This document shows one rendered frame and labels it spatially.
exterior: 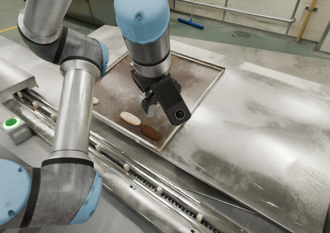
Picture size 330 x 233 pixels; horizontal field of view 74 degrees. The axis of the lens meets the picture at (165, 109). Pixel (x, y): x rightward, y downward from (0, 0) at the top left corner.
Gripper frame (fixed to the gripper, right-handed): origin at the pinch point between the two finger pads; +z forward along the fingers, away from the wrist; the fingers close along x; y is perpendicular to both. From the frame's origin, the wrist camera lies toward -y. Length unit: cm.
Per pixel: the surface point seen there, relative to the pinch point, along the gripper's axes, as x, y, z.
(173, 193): 10.6, -19.1, 15.8
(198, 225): 9.6, -30.0, 11.9
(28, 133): 46, 32, 25
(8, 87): 46, 59, 26
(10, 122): 47, 36, 19
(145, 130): 6.7, 4.4, 20.0
